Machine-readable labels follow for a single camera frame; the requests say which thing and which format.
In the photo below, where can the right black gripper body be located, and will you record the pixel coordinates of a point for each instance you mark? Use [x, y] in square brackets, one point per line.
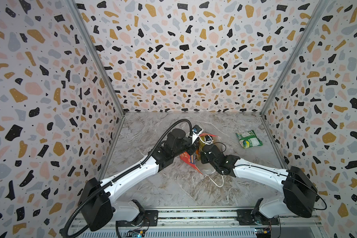
[204, 159]

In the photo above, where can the red paper gift bag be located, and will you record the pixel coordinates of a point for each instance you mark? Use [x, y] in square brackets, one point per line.
[195, 160]

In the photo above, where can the green snack packet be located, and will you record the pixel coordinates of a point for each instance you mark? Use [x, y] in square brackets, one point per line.
[249, 139]

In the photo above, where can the left green circuit board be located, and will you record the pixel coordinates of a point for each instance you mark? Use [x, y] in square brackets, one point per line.
[135, 234]

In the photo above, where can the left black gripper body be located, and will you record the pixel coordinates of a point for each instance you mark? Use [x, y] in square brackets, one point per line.
[186, 148]

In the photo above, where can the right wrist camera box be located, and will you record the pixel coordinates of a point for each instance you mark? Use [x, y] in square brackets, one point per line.
[208, 140]

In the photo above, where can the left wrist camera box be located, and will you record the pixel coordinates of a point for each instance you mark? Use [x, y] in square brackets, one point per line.
[197, 130]

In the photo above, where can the green circuit board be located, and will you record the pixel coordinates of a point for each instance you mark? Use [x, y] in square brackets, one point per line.
[135, 234]
[262, 233]

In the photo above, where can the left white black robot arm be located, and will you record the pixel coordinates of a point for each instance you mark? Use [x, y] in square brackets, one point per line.
[105, 207]

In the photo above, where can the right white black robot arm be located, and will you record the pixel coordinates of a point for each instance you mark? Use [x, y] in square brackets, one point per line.
[297, 194]

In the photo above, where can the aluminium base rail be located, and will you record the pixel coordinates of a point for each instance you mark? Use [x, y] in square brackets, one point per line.
[211, 222]

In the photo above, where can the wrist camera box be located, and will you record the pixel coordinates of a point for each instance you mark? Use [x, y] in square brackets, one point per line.
[197, 130]
[208, 140]

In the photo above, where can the right green circuit board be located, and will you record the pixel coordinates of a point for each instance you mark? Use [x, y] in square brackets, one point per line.
[262, 233]

